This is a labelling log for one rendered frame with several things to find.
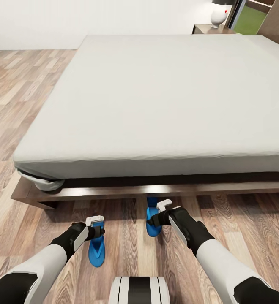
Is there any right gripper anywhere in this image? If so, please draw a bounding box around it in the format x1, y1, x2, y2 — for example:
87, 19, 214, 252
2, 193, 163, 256
147, 209, 169, 228

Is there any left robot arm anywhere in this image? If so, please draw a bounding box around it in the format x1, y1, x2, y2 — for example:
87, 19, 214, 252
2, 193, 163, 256
0, 215, 105, 304

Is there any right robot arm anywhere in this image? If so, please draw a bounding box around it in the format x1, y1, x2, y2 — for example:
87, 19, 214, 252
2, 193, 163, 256
147, 199, 279, 304

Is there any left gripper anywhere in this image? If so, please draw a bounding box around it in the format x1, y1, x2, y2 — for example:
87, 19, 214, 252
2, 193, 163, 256
87, 226, 105, 241

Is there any sandal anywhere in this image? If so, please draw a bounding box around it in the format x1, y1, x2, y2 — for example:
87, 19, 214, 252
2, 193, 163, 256
146, 197, 163, 237
88, 222, 105, 267

